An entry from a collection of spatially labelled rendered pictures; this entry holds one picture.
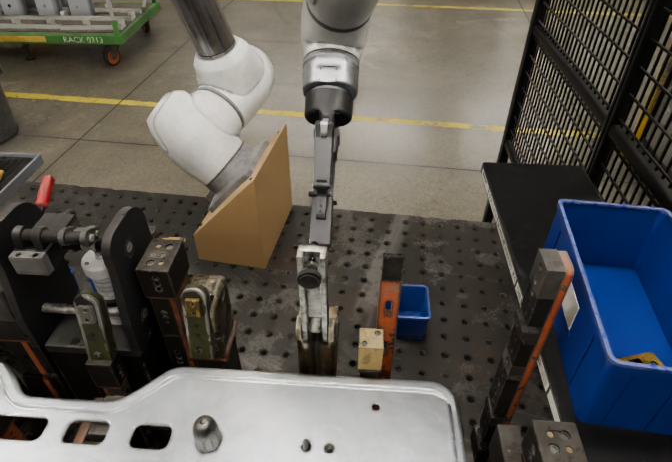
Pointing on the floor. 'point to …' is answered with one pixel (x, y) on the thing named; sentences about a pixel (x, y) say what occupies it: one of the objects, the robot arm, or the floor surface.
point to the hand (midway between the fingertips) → (321, 222)
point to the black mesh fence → (612, 135)
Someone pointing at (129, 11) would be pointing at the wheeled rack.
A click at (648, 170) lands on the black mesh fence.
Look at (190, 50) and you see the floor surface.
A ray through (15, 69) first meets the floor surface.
